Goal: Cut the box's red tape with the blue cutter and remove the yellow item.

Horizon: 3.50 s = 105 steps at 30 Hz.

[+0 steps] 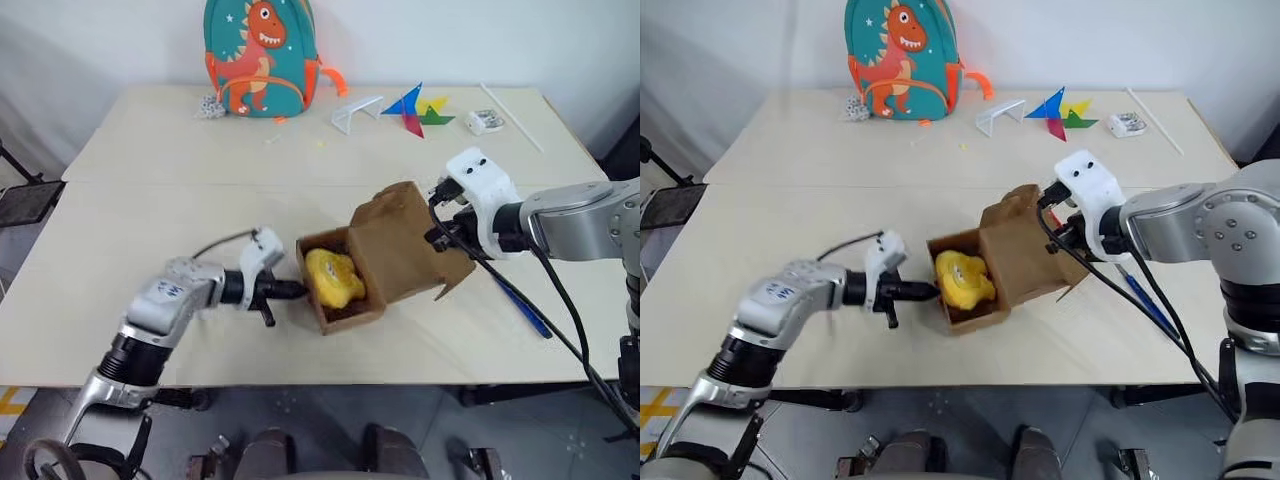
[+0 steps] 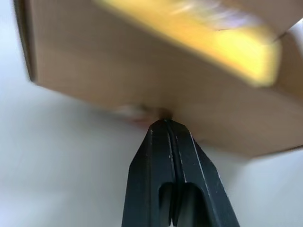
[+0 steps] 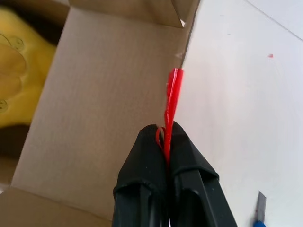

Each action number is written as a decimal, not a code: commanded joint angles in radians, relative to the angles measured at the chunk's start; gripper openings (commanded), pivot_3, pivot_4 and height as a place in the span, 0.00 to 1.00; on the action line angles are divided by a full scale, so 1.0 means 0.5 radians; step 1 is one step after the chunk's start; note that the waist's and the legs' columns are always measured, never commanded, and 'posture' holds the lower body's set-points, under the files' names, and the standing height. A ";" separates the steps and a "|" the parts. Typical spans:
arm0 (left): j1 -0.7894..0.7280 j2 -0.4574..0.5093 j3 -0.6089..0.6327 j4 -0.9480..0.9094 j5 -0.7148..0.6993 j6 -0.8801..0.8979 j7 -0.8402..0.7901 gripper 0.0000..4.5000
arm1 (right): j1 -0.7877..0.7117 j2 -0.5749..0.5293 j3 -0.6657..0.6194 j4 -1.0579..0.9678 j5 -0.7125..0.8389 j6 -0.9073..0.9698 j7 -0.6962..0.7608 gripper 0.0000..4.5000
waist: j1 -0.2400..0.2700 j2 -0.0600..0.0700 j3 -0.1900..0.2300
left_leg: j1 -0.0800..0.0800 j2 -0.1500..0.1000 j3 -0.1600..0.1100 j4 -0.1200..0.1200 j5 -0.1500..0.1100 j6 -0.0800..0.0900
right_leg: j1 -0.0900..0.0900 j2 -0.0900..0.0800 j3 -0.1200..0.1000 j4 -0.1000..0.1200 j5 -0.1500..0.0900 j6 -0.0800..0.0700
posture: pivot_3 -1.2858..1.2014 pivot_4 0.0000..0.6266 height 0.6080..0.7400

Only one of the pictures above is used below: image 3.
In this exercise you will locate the brown cardboard box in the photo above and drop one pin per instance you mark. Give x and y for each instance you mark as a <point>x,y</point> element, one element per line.
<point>106,94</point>

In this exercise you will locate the blue utility cutter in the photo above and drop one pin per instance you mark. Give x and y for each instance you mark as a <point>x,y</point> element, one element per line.
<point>260,208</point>

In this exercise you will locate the yellow smiley plush item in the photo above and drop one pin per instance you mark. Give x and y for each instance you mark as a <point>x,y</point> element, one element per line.
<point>26,66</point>

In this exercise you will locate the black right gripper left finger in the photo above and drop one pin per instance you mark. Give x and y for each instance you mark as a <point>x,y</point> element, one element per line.
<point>142,170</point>

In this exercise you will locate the red tape strip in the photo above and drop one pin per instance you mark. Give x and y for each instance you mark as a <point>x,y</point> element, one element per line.
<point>174,94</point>

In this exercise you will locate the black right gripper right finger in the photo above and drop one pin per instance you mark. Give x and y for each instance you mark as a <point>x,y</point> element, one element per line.
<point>189,170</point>

